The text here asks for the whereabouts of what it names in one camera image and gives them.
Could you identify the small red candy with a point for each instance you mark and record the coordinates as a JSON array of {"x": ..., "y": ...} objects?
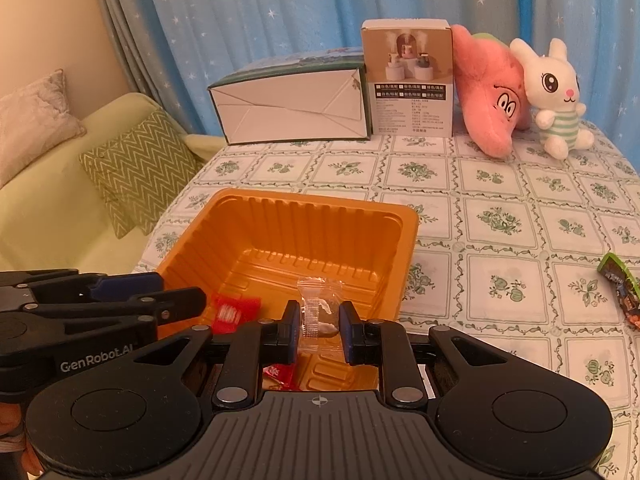
[{"x": 235, "y": 310}]

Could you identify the light green sofa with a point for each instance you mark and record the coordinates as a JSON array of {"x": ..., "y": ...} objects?
[{"x": 50, "y": 220}]

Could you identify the pink starfish plush toy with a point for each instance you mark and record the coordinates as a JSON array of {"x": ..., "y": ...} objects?
[{"x": 485, "y": 90}]

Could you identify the clear candy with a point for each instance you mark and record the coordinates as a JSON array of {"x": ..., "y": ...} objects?
[{"x": 320, "y": 305}]

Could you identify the red twisted snack packet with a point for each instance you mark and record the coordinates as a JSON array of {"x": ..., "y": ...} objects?
[{"x": 280, "y": 377}]

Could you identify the person's left hand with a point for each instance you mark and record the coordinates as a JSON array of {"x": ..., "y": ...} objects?
[{"x": 10, "y": 420}]

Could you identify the green zigzag cushion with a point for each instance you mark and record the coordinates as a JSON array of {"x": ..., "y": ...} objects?
[{"x": 140, "y": 165}]

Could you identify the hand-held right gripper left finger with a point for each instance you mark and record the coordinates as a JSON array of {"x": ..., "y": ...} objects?
[{"x": 295, "y": 332}]

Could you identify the beige cushion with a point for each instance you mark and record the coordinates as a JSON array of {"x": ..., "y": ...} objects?
[{"x": 35, "y": 120}]

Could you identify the brown product box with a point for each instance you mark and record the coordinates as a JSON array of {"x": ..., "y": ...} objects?
[{"x": 405, "y": 85}]

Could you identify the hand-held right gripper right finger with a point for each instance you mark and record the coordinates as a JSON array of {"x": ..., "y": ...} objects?
[{"x": 346, "y": 334}]

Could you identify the green floral tablecloth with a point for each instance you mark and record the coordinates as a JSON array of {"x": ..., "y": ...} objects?
[{"x": 500, "y": 260}]

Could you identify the orange plastic tray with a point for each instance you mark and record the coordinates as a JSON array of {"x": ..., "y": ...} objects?
[{"x": 300, "y": 230}]

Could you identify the green snack packet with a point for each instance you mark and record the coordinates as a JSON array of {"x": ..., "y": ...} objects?
[{"x": 622, "y": 285}]

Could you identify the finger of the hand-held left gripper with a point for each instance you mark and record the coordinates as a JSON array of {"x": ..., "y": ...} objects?
[
  {"x": 125, "y": 285},
  {"x": 175, "y": 305}
]

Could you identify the green and white carton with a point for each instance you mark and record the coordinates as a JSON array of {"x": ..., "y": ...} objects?
[{"x": 290, "y": 105}]

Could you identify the blue star-print curtain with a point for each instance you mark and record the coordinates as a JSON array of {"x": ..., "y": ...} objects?
[{"x": 250, "y": 20}]

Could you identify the white bunny plush toy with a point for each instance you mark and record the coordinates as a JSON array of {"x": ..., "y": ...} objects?
[{"x": 555, "y": 85}]

